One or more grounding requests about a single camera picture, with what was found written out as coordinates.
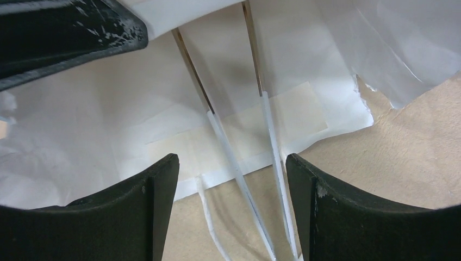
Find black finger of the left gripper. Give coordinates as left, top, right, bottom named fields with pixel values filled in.
left=1, top=1, right=148, bottom=91

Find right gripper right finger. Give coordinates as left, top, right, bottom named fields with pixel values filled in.
left=285, top=153, right=460, bottom=260

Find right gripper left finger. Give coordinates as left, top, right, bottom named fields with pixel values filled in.
left=1, top=153, right=179, bottom=260

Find metal tongs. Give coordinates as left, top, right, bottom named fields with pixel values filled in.
left=172, top=1, right=298, bottom=260

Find white blue paper bag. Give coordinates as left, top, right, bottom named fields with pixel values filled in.
left=0, top=0, right=461, bottom=261

